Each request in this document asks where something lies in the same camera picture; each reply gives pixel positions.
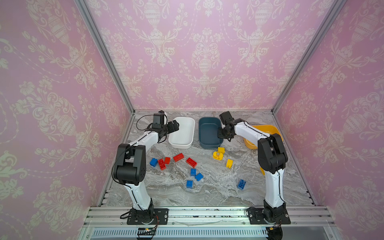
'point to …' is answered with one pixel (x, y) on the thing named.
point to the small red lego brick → (167, 160)
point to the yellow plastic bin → (269, 129)
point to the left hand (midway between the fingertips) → (174, 125)
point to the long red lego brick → (178, 157)
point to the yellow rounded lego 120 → (217, 155)
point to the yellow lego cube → (221, 149)
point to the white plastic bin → (183, 138)
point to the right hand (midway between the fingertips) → (221, 134)
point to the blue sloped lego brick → (199, 177)
